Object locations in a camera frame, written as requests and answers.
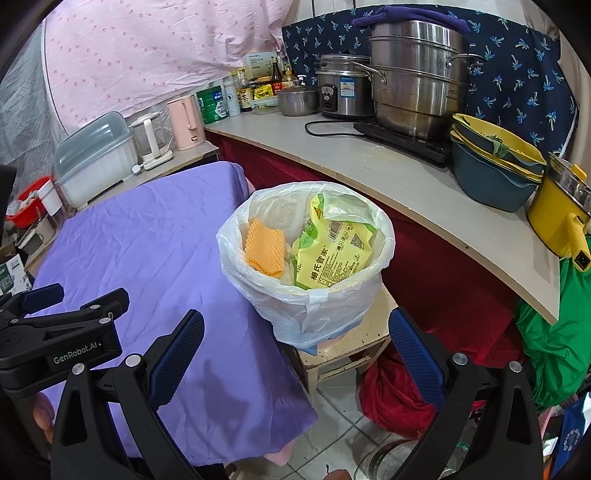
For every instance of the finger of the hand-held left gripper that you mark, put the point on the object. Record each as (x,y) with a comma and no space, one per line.
(44,296)
(99,307)

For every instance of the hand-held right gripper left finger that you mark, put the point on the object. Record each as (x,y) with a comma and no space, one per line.
(178,355)

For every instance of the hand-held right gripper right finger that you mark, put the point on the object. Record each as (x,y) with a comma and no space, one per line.
(415,360)

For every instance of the bin with white plastic liner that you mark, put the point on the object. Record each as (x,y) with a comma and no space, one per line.
(323,314)

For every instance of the yellow green food package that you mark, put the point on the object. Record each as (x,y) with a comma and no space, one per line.
(332,263)

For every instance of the orange foam net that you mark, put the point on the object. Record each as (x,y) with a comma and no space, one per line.
(263,249)

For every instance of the person's left hand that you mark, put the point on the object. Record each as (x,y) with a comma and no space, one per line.
(44,413)

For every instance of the white green cardboard box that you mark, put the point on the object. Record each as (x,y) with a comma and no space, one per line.
(11,274)

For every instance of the red bag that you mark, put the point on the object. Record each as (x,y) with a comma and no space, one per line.
(397,401)

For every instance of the wooden stool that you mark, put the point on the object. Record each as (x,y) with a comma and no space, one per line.
(341,350)

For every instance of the dark red curtain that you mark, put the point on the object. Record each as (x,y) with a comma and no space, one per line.
(438,286)

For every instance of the red plastic basin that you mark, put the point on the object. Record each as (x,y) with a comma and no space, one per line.
(23,207)

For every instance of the white plastic cup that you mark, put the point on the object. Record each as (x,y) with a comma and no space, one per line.
(51,198)

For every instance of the green plastic bag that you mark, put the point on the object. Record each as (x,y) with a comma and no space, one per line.
(558,350)

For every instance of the white dish box blue lid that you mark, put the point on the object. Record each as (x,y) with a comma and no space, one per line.
(92,157)

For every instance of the blue printed bag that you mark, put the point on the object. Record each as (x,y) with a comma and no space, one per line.
(572,434)

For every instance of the blue plastic basin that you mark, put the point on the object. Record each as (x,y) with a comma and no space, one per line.
(485,187)

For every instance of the grey plastic sheet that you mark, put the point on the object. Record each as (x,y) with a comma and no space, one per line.
(23,106)

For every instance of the yellow electric pot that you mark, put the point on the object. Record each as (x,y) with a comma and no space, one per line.
(551,217)

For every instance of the pink electric kettle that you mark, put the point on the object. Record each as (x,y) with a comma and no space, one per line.
(184,122)

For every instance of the black induction cooker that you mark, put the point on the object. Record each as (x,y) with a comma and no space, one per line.
(411,145)

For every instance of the green white can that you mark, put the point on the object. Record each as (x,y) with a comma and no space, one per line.
(211,105)

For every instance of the yellow colander stack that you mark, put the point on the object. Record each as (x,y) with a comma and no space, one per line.
(517,147)

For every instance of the dark sauce bottle white label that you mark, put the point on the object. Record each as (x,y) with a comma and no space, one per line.
(244,94)

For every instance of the pink dotted sheet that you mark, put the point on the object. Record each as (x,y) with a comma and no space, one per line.
(161,46)

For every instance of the steel rice cooker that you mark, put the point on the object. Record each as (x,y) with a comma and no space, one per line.
(344,90)

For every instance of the small steel pot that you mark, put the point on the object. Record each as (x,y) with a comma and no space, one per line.
(298,101)

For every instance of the large steel steamer pot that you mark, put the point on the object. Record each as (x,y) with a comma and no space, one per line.
(415,78)

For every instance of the dark brown sauce bottle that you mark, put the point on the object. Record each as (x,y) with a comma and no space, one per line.
(276,78)

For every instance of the white green carton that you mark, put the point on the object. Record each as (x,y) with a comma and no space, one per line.
(261,64)

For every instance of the yellow capped bottle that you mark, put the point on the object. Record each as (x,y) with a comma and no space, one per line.
(289,78)

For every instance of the navy printed cloth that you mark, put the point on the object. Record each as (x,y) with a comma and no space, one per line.
(521,78)

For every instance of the purple cloth on pot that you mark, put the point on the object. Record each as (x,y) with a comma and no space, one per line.
(406,16)

